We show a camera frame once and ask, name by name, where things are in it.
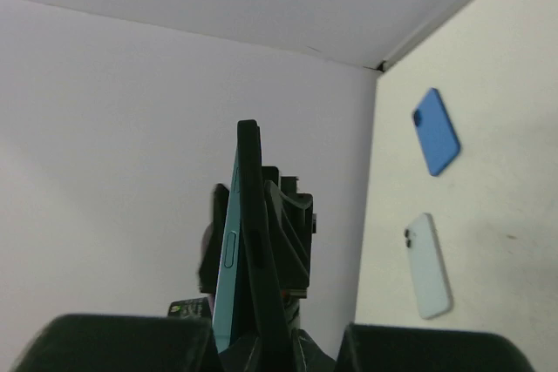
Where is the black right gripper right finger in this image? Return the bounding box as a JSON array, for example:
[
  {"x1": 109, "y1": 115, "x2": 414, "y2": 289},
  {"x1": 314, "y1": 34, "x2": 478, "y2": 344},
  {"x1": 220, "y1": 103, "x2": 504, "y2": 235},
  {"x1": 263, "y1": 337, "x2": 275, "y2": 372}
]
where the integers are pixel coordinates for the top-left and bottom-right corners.
[{"x1": 335, "y1": 323, "x2": 534, "y2": 372}]

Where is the black phone case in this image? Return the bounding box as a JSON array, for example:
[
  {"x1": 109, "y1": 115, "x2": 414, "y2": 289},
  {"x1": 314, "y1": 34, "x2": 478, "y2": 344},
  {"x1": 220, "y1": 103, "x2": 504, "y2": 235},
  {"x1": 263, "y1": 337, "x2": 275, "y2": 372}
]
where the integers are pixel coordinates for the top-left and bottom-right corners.
[{"x1": 237, "y1": 119, "x2": 292, "y2": 371}]

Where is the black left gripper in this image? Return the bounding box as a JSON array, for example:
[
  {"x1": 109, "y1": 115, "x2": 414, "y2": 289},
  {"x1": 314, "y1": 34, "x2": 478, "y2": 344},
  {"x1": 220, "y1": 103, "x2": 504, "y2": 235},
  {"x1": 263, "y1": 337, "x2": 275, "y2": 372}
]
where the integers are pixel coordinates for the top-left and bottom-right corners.
[{"x1": 198, "y1": 166, "x2": 319, "y2": 301}]

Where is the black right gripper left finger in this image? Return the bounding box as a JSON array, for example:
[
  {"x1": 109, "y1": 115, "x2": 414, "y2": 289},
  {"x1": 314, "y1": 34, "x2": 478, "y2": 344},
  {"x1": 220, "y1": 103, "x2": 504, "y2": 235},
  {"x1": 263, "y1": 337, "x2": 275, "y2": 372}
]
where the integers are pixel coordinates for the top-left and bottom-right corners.
[{"x1": 12, "y1": 314, "x2": 218, "y2": 371}]

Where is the black phone with blue back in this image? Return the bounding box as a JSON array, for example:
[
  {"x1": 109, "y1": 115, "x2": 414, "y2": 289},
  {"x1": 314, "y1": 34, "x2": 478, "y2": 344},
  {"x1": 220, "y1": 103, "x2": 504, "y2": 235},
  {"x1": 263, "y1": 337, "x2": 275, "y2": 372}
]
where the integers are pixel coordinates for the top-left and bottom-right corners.
[{"x1": 412, "y1": 88, "x2": 461, "y2": 177}]

